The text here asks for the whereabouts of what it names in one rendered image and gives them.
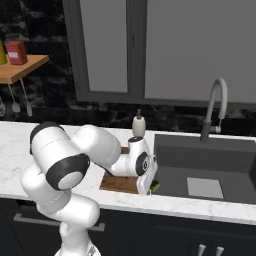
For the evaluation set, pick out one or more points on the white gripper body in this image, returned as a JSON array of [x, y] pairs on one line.
[[147, 177]]

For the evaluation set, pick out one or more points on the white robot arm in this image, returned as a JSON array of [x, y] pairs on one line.
[[63, 156]]

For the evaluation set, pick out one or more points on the green yellow sponge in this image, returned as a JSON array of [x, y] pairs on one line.
[[154, 186]]

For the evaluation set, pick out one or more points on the brown wooden cutting board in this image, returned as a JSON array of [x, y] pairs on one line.
[[120, 183]]

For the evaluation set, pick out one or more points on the white soap dispenser bottle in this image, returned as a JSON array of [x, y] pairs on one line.
[[138, 126]]

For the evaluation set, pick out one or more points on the grey sink basin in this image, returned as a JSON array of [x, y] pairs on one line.
[[206, 170]]

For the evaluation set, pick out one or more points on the dark cupboard door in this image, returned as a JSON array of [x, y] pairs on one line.
[[186, 238]]

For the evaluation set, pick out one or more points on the grey curved tap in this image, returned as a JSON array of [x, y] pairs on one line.
[[213, 106]]

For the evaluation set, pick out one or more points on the dark drawer front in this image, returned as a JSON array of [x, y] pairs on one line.
[[30, 226]]

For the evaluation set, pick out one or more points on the grey framed window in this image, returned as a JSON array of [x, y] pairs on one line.
[[160, 50]]

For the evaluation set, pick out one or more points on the hanging metal spatula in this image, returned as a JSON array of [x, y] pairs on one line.
[[26, 100]]

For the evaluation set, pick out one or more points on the hanging metal spoon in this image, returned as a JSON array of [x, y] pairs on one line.
[[14, 101]]

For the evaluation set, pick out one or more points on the red box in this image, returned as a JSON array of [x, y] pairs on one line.
[[16, 52]]

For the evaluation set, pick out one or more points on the yellow bottle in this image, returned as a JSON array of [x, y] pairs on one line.
[[2, 54]]

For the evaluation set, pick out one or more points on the wooden wall shelf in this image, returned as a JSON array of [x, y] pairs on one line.
[[18, 69]]

